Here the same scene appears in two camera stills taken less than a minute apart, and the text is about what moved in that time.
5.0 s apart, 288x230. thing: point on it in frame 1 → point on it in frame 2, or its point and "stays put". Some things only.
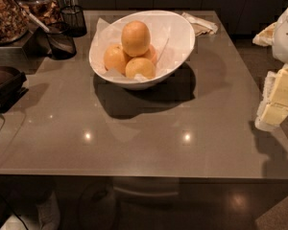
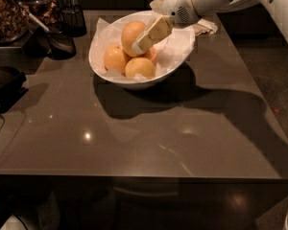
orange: x=135 y=37 stays put
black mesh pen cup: x=74 y=17 stays put
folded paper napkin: x=200 y=27 stays put
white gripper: x=286 y=37 → x=177 y=4
